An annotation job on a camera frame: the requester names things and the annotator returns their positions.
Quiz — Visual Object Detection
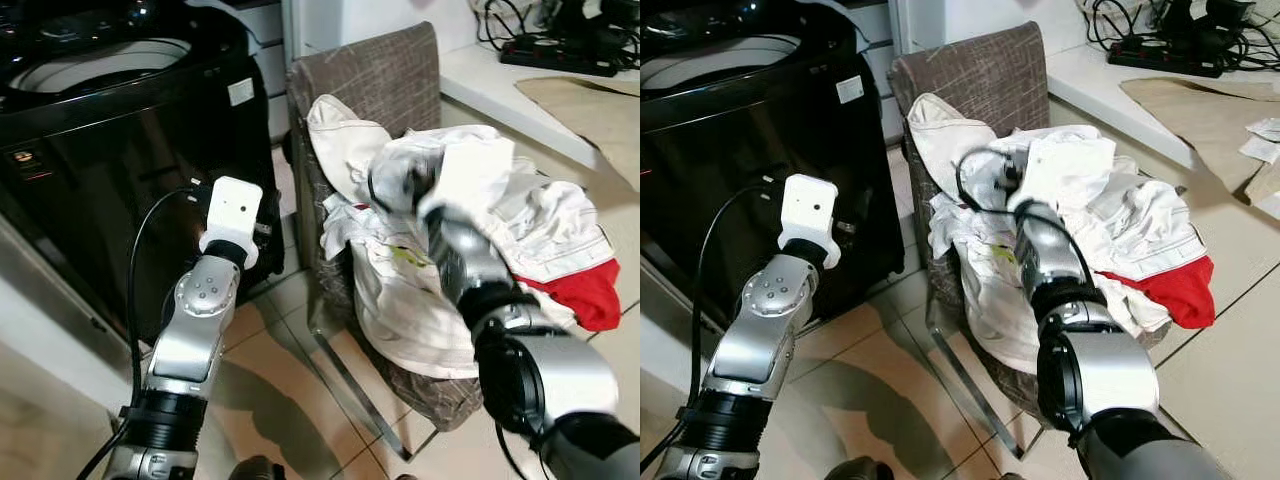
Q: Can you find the black power strip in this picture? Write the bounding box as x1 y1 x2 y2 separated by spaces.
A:
1107 37 1227 80
499 34 620 79

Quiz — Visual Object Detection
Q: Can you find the beige cloth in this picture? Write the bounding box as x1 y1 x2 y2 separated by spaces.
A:
514 75 641 193
1119 77 1280 208

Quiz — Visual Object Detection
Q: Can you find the black charger block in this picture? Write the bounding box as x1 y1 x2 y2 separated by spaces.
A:
553 0 629 43
1178 0 1255 43

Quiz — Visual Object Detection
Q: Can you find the black top-load washing machine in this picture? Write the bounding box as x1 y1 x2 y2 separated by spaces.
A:
0 0 287 346
640 0 907 333

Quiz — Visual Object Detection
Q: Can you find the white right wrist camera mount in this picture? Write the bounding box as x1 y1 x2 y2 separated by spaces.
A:
1010 135 1117 211
420 135 517 216

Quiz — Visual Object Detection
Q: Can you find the black cable tangle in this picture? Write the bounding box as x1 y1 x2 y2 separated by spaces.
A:
474 0 641 73
1078 0 1280 73

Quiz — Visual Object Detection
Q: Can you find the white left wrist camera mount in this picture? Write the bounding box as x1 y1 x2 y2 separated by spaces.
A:
198 176 265 269
777 174 842 269

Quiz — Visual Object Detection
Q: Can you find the white low platform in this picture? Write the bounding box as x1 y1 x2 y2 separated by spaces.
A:
439 42 641 183
1045 44 1280 173

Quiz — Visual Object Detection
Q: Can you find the brown fabric chair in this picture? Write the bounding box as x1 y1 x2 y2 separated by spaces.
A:
286 22 627 463
888 22 1179 429

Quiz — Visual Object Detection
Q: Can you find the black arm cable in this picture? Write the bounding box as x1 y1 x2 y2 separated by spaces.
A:
75 185 207 480
640 183 781 471
955 148 1097 287

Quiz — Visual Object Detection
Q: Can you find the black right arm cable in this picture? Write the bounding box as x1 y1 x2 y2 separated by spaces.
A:
955 148 1097 287

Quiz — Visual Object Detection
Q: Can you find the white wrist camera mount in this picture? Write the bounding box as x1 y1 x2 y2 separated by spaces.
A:
198 176 265 269
420 135 517 216
1010 135 1117 211
777 174 842 269

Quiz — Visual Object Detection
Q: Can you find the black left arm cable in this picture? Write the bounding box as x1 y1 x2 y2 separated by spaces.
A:
75 185 207 480
640 183 781 471

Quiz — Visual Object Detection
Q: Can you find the cream garment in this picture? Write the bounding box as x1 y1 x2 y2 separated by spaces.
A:
305 94 393 207
905 92 993 203

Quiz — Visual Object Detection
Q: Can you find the red garment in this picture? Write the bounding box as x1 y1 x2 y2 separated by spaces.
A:
514 257 623 333
1100 254 1217 331

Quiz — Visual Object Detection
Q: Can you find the white striped shirt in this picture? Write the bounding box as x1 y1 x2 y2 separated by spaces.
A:
1000 124 1208 287
400 124 617 287

